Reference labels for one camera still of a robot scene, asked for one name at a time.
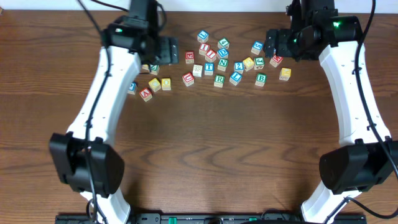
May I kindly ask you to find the red A block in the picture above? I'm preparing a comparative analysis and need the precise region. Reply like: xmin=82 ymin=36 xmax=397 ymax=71
xmin=139 ymin=88 xmax=153 ymax=102

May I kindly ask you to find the green Z block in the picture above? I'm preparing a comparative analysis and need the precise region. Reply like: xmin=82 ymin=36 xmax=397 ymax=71
xmin=149 ymin=65 xmax=160 ymax=75

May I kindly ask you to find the green 4 block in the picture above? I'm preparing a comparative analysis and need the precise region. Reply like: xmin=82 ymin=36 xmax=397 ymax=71
xmin=218 ymin=37 xmax=230 ymax=49

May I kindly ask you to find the blue 5 block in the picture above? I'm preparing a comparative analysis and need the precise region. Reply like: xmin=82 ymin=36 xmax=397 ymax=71
xmin=251 ymin=41 xmax=264 ymax=55

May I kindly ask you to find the red I block lower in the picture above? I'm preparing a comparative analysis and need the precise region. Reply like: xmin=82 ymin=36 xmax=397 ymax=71
xmin=205 ymin=49 xmax=217 ymax=63

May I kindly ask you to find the blue L block top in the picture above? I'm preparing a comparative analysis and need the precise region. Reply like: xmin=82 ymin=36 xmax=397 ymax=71
xmin=197 ymin=30 xmax=209 ymax=43

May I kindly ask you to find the red U block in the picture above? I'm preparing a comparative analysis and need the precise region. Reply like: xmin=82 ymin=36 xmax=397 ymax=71
xmin=182 ymin=72 xmax=195 ymax=86

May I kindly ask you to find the blue D block centre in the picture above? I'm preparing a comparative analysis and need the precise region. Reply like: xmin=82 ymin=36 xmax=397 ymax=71
xmin=217 ymin=48 xmax=229 ymax=59

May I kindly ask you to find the yellow block centre right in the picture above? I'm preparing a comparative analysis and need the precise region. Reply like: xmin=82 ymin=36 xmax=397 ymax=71
xmin=243 ymin=57 xmax=254 ymax=72

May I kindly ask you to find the red I block upper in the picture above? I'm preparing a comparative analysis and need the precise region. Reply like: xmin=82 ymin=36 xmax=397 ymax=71
xmin=199 ymin=43 xmax=210 ymax=55

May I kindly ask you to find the red E block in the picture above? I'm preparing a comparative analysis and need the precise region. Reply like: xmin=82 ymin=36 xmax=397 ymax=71
xmin=185 ymin=51 xmax=195 ymax=64

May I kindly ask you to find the white picture block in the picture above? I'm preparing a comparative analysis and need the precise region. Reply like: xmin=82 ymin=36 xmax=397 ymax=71
xmin=192 ymin=64 xmax=203 ymax=77

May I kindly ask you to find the blue T block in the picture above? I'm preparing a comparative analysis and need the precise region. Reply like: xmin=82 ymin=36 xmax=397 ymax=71
xmin=204 ymin=63 xmax=214 ymax=75

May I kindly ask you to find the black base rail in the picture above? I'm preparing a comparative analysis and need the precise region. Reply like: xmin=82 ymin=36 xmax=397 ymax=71
xmin=54 ymin=212 xmax=367 ymax=224

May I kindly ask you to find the red i block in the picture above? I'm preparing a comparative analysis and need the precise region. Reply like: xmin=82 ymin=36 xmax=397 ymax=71
xmin=205 ymin=49 xmax=217 ymax=63
xmin=199 ymin=43 xmax=210 ymax=55

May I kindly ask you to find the blue L block lower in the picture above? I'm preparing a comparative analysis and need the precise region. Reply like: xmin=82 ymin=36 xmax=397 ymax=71
xmin=229 ymin=72 xmax=243 ymax=86

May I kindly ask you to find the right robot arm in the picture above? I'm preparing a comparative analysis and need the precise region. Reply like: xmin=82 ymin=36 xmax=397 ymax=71
xmin=263 ymin=0 xmax=397 ymax=223

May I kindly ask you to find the green R block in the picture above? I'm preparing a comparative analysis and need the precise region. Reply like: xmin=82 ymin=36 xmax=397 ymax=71
xmin=214 ymin=75 xmax=225 ymax=88

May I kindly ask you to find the blue P block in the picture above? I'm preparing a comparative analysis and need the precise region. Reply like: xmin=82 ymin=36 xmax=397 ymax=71
xmin=127 ymin=82 xmax=137 ymax=95

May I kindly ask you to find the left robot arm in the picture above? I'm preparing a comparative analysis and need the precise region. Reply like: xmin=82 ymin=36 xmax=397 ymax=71
xmin=49 ymin=23 xmax=179 ymax=223

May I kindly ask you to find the green B block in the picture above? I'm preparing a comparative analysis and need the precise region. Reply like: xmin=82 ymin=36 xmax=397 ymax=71
xmin=255 ymin=73 xmax=267 ymax=87

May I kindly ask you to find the blue 2 block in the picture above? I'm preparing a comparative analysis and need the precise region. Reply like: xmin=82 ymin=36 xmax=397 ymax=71
xmin=234 ymin=62 xmax=244 ymax=74

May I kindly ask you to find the yellow block beside A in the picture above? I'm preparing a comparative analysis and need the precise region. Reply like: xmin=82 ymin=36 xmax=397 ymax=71
xmin=149 ymin=78 xmax=161 ymax=92

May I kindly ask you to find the yellow O block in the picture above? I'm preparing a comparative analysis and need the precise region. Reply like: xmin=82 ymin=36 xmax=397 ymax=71
xmin=162 ymin=78 xmax=172 ymax=91

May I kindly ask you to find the blue l block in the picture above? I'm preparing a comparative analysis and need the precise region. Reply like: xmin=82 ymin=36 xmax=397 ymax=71
xmin=197 ymin=30 xmax=209 ymax=43
xmin=229 ymin=72 xmax=243 ymax=86

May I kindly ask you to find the yellow block far right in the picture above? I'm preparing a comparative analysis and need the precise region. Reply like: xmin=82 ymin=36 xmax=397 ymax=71
xmin=279 ymin=68 xmax=292 ymax=81

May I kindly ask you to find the red M block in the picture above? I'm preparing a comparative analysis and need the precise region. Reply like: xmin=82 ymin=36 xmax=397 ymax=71
xmin=270 ymin=55 xmax=284 ymax=68

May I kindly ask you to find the green N block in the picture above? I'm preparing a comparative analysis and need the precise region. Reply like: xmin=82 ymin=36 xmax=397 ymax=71
xmin=217 ymin=58 xmax=229 ymax=72

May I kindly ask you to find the green J block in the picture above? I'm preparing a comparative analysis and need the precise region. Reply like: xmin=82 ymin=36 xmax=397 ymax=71
xmin=254 ymin=57 xmax=265 ymax=70

